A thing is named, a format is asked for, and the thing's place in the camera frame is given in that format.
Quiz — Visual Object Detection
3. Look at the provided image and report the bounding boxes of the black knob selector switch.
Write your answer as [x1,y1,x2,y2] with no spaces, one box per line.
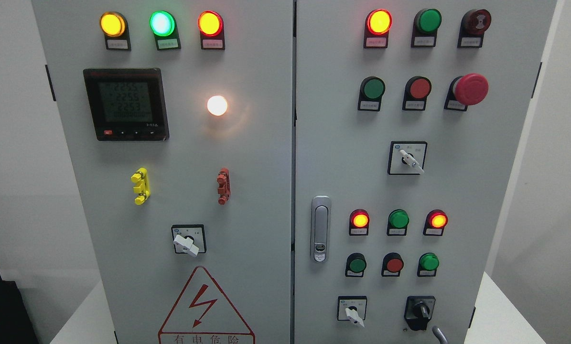
[404,296,436,331]

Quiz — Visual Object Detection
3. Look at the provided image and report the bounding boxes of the red terminal connector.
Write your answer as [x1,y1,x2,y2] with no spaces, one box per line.
[216,168,231,205]

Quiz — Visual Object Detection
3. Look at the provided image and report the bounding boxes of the red lit lamp lower left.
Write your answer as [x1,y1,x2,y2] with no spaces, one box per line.
[349,209,370,237]

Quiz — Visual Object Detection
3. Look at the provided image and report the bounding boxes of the white glowing lamp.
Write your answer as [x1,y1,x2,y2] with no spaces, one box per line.
[206,95,228,116]

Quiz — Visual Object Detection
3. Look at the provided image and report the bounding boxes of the green push button lower left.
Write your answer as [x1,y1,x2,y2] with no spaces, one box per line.
[345,252,367,278]

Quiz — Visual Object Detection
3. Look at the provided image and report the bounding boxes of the green push button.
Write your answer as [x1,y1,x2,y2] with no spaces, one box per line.
[345,252,367,278]
[417,252,440,277]
[357,76,386,112]

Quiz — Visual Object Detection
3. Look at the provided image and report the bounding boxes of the green push button upper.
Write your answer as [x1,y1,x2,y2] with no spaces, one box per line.
[357,76,386,112]

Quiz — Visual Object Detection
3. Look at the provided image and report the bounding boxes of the left grey cabinet door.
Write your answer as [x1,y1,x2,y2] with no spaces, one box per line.
[32,0,293,344]

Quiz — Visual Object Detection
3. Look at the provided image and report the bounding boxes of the grey cabinet door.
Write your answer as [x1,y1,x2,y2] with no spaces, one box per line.
[292,0,557,344]
[32,0,293,344]

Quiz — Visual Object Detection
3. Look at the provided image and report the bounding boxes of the green lamp lower middle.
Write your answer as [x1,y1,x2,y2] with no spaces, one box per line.
[387,209,409,237]

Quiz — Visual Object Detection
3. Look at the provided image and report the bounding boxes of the right grey cabinet door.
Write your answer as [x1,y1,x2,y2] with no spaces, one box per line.
[292,0,557,344]

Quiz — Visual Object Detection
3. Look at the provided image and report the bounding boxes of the red push button lower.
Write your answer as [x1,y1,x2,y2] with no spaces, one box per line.
[381,252,404,277]

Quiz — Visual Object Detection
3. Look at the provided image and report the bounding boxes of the red push button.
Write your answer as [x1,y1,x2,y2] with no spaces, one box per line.
[402,76,431,111]
[381,252,404,277]

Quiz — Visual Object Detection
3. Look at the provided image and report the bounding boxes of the yellow terminal connector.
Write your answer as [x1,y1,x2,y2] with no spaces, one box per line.
[130,167,151,205]

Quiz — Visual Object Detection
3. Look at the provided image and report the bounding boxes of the red push button upper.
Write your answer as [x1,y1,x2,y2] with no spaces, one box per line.
[402,76,431,111]

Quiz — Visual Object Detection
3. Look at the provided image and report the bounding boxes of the red lamp lower right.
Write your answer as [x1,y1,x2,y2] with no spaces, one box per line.
[423,209,448,237]

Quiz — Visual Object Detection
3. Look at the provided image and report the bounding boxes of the red electrical warning sign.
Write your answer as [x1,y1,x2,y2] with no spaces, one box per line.
[158,266,256,344]

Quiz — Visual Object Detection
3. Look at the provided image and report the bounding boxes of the green push button lower right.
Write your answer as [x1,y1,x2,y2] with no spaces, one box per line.
[417,252,440,277]

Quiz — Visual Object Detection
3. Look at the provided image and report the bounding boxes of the black digital power meter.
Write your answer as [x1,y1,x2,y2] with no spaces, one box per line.
[84,68,169,141]

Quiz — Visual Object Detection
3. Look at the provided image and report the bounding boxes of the red indicator lamp top right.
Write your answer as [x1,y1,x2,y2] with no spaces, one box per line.
[363,9,392,49]

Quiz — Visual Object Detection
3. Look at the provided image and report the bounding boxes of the green lit indicator lamp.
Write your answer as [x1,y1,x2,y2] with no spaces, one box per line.
[149,11,181,51]

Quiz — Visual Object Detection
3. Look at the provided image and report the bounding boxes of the red emergency stop button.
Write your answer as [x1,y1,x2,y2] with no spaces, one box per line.
[444,73,489,111]

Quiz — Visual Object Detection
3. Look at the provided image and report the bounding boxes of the green indicator lamp top right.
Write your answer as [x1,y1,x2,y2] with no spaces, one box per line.
[410,8,442,48]

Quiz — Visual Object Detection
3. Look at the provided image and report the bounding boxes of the yellow indicator lamp top left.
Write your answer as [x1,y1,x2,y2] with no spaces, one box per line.
[100,11,131,51]

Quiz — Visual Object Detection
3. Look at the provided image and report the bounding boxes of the dark red buzzer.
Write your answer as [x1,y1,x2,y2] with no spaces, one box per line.
[457,9,492,48]

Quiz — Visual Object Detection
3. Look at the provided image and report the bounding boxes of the black box with antenna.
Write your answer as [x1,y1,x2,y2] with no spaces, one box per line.
[0,274,39,344]

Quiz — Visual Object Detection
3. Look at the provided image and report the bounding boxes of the silver door lock handle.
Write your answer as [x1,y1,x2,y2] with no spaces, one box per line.
[310,195,332,263]

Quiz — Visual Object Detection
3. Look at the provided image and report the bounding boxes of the left white selector switch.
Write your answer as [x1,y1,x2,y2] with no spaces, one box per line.
[171,224,206,257]

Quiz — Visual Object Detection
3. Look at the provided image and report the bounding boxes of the white selector switch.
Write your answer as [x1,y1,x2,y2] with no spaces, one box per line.
[387,141,428,175]
[171,224,206,257]
[337,296,368,328]

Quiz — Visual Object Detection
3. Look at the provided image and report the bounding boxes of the upper right white selector switch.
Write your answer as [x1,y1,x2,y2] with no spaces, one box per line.
[387,141,428,175]

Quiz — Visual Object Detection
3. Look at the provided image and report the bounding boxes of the bottom white selector switch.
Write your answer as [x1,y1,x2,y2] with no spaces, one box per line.
[337,296,368,328]

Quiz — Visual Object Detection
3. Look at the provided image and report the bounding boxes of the red ring indicator lamp left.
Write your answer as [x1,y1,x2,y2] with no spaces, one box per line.
[197,11,226,50]

